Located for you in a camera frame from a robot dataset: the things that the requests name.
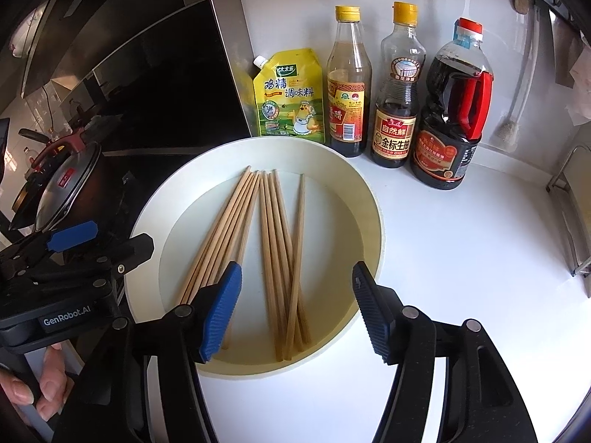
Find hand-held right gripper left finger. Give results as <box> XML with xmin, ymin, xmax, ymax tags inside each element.
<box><xmin>53</xmin><ymin>261</ymin><xmax>243</xmax><ymax>443</ymax></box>

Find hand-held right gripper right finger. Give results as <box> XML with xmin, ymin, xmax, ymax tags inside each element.
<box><xmin>352</xmin><ymin>261</ymin><xmax>541</xmax><ymax>443</ymax></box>

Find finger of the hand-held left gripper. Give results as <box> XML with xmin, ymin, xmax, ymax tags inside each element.
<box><xmin>0</xmin><ymin>221</ymin><xmax>100</xmax><ymax>271</ymax></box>
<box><xmin>62</xmin><ymin>234</ymin><xmax>154</xmax><ymax>276</ymax></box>

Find pile of wooden chopsticks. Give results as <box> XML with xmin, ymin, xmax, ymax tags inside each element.
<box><xmin>178</xmin><ymin>166</ymin><xmax>311</xmax><ymax>363</ymax></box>

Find white round plastic basin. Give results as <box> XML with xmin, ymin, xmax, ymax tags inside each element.
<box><xmin>124</xmin><ymin>136</ymin><xmax>385</xmax><ymax>379</ymax></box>

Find person's left hand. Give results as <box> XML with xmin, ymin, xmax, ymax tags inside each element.
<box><xmin>0</xmin><ymin>341</ymin><xmax>77</xmax><ymax>422</ymax></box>

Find pot with glass lid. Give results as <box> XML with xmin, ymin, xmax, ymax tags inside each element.
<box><xmin>9</xmin><ymin>141</ymin><xmax>102</xmax><ymax>236</ymax></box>

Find yellow-capped soy sauce bottle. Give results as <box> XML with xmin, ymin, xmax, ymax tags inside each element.
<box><xmin>370</xmin><ymin>1</ymin><xmax>426</xmax><ymax>169</ymax></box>

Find small amber vinegar bottle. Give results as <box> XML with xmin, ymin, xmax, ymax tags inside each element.
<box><xmin>326</xmin><ymin>6</ymin><xmax>372</xmax><ymax>158</ymax></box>

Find yellow seasoning pouch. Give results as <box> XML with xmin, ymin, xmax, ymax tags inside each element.
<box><xmin>252</xmin><ymin>48</ymin><xmax>328</xmax><ymax>144</ymax></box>

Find metal cutting board rack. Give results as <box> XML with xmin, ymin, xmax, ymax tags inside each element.
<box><xmin>546</xmin><ymin>144</ymin><xmax>591</xmax><ymax>298</ymax></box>

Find beige hanging rag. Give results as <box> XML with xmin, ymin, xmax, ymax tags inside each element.
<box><xmin>551</xmin><ymin>23</ymin><xmax>591</xmax><ymax>125</ymax></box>

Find large red-handled soy sauce bottle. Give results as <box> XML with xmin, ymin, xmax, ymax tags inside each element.
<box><xmin>410</xmin><ymin>17</ymin><xmax>494</xmax><ymax>191</ymax></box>

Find white long-handled dish brush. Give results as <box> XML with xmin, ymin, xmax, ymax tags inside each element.
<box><xmin>492</xmin><ymin>9</ymin><xmax>541</xmax><ymax>152</ymax></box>

